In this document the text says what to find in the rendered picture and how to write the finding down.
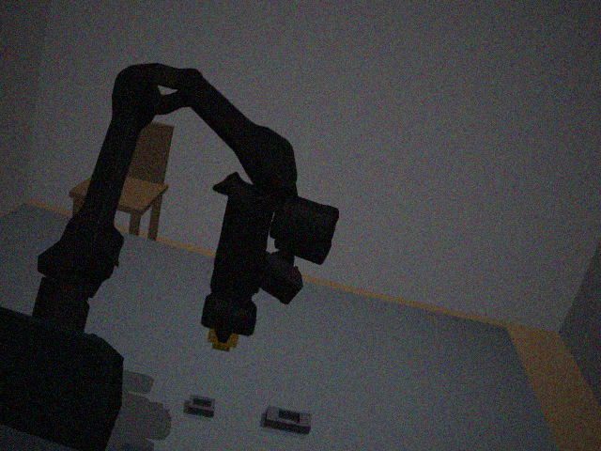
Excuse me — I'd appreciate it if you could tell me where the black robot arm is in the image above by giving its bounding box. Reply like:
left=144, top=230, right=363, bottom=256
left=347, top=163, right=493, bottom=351
left=32, top=63, right=339, bottom=332

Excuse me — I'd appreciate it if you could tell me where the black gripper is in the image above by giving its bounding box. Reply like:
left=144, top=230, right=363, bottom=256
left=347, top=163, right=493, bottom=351
left=200, top=231, right=267, bottom=344

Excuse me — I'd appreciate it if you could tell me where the yellow cube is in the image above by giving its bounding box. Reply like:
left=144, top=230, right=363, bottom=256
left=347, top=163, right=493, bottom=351
left=208, top=329, right=239, bottom=352

